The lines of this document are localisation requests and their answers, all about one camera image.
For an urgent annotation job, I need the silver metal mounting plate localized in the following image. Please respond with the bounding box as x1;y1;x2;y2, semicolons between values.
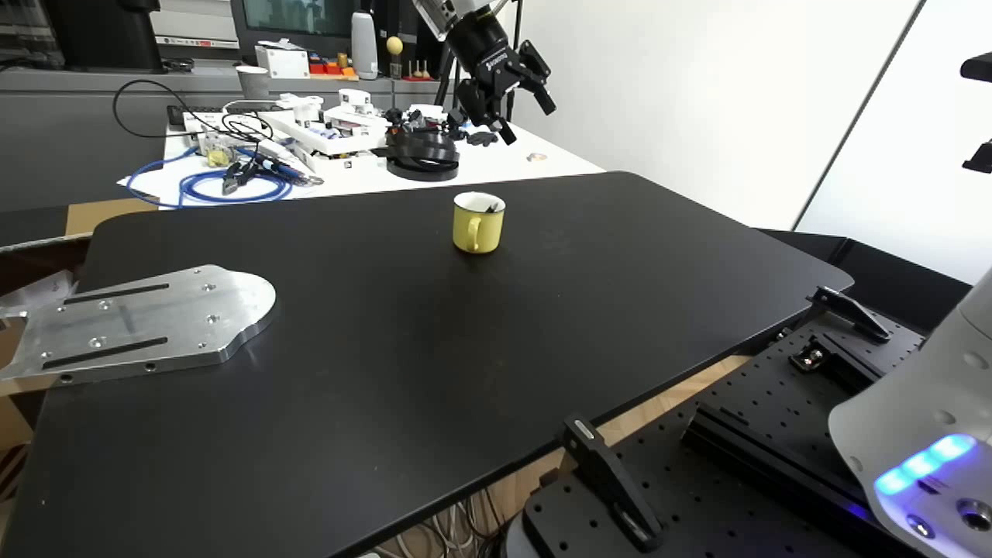
0;263;280;396

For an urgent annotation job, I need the black office chair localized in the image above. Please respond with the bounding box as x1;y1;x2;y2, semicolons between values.
0;0;164;75

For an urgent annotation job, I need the white power strip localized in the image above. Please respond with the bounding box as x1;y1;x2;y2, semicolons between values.
256;108;390;160

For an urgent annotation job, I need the black looped cable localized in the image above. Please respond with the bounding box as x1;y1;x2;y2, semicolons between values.
109;78;191;141

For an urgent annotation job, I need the white robot base blue light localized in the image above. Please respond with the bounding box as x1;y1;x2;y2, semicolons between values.
826;270;992;558

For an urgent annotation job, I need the black pliers tool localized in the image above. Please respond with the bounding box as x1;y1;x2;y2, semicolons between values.
216;152;272;198

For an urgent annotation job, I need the grey paper cup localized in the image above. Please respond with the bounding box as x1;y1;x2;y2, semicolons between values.
232;63;276;103

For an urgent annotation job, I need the white cylindrical bottle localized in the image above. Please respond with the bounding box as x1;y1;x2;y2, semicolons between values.
347;10;381;81

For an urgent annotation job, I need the black aluminium rail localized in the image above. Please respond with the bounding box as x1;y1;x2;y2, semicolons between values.
679;402;874;512

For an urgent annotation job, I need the yellow ceramic mug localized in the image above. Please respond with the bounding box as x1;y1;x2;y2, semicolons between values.
449;188;509;257

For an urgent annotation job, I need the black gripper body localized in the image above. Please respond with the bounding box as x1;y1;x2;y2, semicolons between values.
445;10;522;94

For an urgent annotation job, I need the blue coiled cable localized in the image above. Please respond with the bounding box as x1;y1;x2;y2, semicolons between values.
124;141;298;211

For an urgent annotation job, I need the white small box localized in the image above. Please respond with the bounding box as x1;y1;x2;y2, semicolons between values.
250;38;313;81

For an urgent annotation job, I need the black round headset device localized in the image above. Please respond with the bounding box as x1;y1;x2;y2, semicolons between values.
381;104;464;183

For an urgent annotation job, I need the dark computer monitor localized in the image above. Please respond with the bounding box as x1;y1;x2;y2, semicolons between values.
225;0;359;63

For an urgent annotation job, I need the black perforated breadboard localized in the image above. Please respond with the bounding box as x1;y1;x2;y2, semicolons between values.
498;317;938;558

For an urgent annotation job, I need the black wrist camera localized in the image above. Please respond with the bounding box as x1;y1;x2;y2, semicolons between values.
514;38;561;117

